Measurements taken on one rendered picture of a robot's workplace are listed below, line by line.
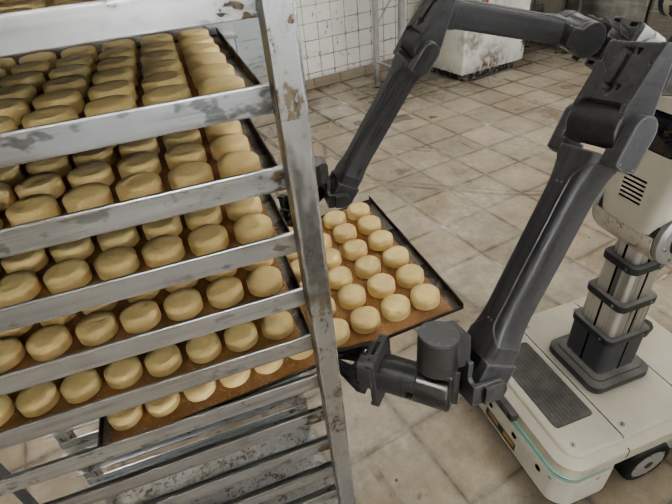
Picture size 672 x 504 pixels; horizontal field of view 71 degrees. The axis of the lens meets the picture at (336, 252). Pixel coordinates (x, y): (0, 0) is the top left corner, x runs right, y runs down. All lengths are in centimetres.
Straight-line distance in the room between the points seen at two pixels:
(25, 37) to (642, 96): 63
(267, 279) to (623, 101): 50
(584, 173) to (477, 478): 120
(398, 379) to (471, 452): 104
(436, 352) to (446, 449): 110
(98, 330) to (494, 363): 53
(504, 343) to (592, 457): 84
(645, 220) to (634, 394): 59
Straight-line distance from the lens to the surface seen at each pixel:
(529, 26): 119
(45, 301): 61
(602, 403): 161
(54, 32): 49
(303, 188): 52
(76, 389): 76
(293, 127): 49
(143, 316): 67
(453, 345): 64
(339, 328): 78
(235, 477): 91
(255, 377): 78
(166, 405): 79
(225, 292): 66
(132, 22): 48
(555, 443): 150
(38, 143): 52
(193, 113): 50
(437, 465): 169
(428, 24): 104
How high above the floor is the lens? 147
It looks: 36 degrees down
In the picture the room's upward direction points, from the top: 6 degrees counter-clockwise
